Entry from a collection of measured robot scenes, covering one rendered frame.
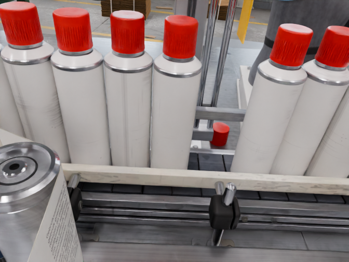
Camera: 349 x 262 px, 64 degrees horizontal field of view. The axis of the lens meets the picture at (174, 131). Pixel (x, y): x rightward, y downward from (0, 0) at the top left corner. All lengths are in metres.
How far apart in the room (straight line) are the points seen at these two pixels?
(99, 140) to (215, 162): 0.17
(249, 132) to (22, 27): 0.26
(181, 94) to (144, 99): 0.04
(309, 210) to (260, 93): 0.17
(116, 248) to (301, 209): 0.23
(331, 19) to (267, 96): 0.32
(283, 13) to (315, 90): 0.28
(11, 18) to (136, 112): 0.14
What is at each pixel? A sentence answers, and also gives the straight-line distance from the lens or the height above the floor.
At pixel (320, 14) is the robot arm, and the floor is 1.05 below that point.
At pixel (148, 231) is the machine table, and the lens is 0.39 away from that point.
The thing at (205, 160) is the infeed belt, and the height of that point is 0.88.
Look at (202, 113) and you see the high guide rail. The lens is 0.37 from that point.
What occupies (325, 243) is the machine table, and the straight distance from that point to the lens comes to 0.45.
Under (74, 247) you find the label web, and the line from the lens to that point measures 0.18.
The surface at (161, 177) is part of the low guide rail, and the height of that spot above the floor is 0.91.
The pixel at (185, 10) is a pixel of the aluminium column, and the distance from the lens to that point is 0.41.
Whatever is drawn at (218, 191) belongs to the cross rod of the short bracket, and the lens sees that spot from 0.34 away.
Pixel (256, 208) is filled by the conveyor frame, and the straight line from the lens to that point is 0.38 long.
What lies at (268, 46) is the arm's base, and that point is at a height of 0.97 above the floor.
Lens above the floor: 1.16
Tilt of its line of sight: 37 degrees down
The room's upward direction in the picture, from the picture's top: 5 degrees clockwise
